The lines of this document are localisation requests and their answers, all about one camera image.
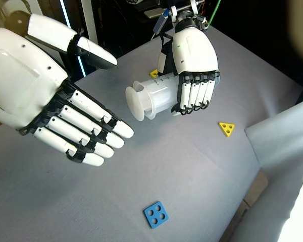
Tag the large clear plastic syringe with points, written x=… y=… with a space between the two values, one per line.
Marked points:
x=156 y=95

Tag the yellow square four-hole block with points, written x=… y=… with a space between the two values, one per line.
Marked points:
x=154 y=73

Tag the flat grey device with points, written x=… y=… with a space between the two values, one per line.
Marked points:
x=152 y=13

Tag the yellow triangle three-hole block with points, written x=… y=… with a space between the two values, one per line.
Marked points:
x=227 y=131

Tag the grey table cloth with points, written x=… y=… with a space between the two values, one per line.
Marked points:
x=166 y=164

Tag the white draped fabric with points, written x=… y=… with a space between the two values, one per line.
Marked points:
x=280 y=151

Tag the thin lit light strip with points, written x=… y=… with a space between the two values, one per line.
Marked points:
x=65 y=12

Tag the brown cardboard box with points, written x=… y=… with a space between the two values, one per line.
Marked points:
x=257 y=186

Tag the blue square four-hole block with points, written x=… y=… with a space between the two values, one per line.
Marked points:
x=149 y=219

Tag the white upright post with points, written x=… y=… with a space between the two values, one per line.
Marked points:
x=89 y=17

